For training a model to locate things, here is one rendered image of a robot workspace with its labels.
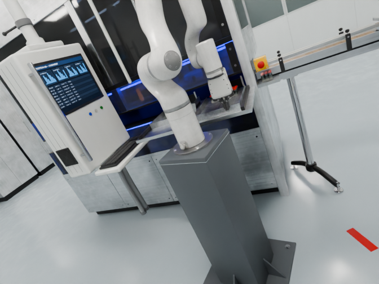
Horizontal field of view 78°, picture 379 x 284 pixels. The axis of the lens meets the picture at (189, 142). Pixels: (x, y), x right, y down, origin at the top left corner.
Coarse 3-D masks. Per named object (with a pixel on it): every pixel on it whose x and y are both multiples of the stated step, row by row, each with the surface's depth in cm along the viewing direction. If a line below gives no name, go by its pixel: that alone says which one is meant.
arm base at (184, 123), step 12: (180, 108) 94; (192, 108) 98; (168, 120) 98; (180, 120) 95; (192, 120) 97; (180, 132) 97; (192, 132) 98; (204, 132) 110; (180, 144) 98; (192, 144) 99; (204, 144) 98
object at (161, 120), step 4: (196, 100) 160; (200, 100) 167; (160, 116) 163; (164, 116) 167; (156, 120) 157; (160, 120) 161; (164, 120) 144; (152, 124) 148; (156, 124) 147; (160, 124) 146; (164, 124) 146; (168, 124) 145; (152, 128) 150
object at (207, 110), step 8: (240, 96) 136; (208, 104) 149; (216, 104) 141; (232, 104) 128; (240, 104) 117; (200, 112) 137; (208, 112) 122; (216, 112) 120; (224, 112) 119; (200, 120) 125
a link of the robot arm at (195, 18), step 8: (184, 0) 95; (192, 0) 94; (200, 0) 96; (184, 8) 97; (192, 8) 95; (200, 8) 96; (184, 16) 99; (192, 16) 97; (200, 16) 97; (192, 24) 98; (200, 24) 98; (192, 32) 102; (200, 32) 107; (184, 40) 107; (192, 40) 107; (192, 48) 109; (192, 56) 110; (192, 64) 112
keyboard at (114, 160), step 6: (132, 138) 169; (126, 144) 161; (132, 144) 155; (120, 150) 153; (126, 150) 148; (114, 156) 147; (120, 156) 142; (108, 162) 141; (114, 162) 137; (102, 168) 141
